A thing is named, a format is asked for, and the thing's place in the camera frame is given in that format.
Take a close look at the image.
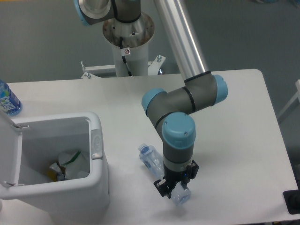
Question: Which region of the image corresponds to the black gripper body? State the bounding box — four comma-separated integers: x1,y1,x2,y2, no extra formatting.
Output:
164,165,190,190

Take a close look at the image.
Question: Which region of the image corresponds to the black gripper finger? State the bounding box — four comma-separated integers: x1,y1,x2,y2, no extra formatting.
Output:
184,160,199,187
154,178,175,199

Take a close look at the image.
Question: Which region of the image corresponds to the clear plastic bottle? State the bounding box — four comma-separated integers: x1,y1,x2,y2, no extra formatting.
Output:
138,144,191,206

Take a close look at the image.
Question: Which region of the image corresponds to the white paper trash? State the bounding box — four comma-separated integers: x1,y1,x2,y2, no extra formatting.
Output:
58,150,90,180

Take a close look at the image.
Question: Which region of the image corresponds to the white plastic trash can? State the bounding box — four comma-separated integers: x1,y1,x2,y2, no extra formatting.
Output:
0,112,110,216

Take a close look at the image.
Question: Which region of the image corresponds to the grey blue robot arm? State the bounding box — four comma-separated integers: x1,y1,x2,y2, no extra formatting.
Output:
74,0,228,198

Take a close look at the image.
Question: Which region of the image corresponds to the yellow white trash in bin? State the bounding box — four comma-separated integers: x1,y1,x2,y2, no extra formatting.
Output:
46,161,66,182

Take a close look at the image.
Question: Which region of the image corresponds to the black table clamp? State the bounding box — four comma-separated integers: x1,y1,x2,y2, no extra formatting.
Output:
283,189,300,215

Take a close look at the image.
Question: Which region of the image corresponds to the blue labelled water bottle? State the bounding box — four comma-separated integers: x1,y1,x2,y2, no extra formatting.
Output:
0,80,23,116

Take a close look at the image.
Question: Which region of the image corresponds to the white middle floor bracket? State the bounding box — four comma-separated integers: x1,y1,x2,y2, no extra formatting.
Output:
148,55,166,75

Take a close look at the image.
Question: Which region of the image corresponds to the white floor bracket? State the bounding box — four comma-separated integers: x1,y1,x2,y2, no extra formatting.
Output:
148,55,166,75
81,61,116,79

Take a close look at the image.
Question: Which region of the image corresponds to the white left floor bracket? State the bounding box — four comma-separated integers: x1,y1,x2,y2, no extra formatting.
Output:
81,61,116,79

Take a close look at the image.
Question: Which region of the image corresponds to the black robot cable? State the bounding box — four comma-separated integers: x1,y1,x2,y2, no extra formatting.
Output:
119,36,133,77

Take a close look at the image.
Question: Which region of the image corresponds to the white frame at right edge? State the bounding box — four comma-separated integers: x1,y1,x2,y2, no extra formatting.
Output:
277,79,300,124

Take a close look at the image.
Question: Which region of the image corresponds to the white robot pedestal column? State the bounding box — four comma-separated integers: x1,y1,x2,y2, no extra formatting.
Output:
103,12,155,77

